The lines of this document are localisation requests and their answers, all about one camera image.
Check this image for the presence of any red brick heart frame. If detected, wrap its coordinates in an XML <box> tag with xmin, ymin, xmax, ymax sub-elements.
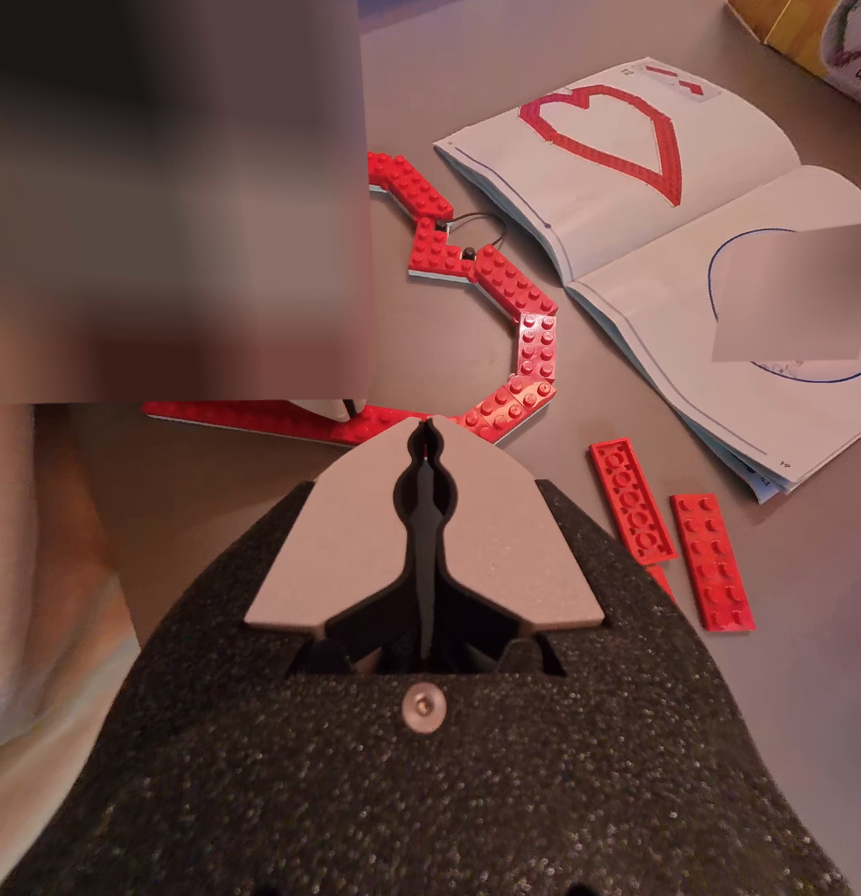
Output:
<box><xmin>142</xmin><ymin>150</ymin><xmax>561</xmax><ymax>449</ymax></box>

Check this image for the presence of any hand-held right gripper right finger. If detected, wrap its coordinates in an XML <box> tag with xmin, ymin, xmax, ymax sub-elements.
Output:
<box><xmin>430</xmin><ymin>418</ymin><xmax>606</xmax><ymax>634</ymax></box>

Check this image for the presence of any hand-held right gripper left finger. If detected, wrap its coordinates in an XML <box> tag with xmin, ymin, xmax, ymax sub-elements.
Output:
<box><xmin>243</xmin><ymin>418</ymin><xmax>428</xmax><ymax>637</ymax></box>

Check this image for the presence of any printed toy box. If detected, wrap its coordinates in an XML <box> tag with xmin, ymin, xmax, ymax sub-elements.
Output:
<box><xmin>724</xmin><ymin>0</ymin><xmax>861</xmax><ymax>116</ymax></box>

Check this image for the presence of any black cord loop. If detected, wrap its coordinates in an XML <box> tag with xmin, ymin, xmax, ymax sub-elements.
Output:
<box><xmin>434</xmin><ymin>210</ymin><xmax>508</xmax><ymax>263</ymax></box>

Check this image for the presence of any open instruction booklet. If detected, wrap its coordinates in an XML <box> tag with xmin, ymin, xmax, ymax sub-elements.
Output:
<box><xmin>434</xmin><ymin>57</ymin><xmax>861</xmax><ymax>505</ymax></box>

